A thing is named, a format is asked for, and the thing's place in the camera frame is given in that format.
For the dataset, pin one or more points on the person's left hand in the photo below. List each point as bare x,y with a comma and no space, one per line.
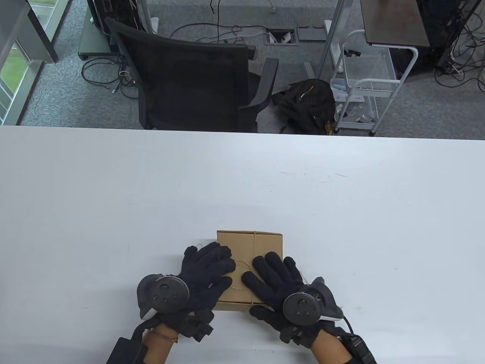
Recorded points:
206,273

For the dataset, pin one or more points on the window with grey frame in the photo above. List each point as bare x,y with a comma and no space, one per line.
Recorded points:
9,79

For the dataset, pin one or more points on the small black device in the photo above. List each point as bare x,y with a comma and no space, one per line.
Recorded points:
352,53

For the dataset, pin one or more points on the dark grey stand base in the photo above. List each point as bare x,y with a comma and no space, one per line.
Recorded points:
93,41

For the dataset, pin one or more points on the small light blue item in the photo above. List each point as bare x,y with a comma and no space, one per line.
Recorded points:
339,88

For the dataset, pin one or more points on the silver metal desk leg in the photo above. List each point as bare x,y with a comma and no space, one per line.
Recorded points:
329,38

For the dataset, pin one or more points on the black mesh office chair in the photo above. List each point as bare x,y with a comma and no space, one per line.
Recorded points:
189,83

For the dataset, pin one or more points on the person's left forearm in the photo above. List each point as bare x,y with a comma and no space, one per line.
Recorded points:
159,349

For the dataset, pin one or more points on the open floor socket box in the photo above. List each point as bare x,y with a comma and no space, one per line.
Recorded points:
281,37

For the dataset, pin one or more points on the person's right hand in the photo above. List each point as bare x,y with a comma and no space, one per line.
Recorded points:
274,280

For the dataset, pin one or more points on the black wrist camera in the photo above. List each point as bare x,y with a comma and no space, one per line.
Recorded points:
288,335
199,330

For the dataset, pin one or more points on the person's right forearm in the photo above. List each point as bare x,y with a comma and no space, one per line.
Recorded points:
329,350

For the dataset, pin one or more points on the brown cardboard box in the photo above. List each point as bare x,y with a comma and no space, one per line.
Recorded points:
242,246

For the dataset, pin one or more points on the black equipment rack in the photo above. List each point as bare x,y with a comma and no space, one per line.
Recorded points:
113,11
435,30

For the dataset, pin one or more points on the dark brown side desk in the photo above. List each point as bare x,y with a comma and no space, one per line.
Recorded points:
394,22

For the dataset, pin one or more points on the black backpack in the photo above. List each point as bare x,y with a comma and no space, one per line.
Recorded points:
307,106

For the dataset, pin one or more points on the grey and white controller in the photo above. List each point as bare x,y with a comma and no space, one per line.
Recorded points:
303,307
166,295

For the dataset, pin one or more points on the grey floor cover plate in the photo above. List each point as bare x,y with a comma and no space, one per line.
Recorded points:
310,34

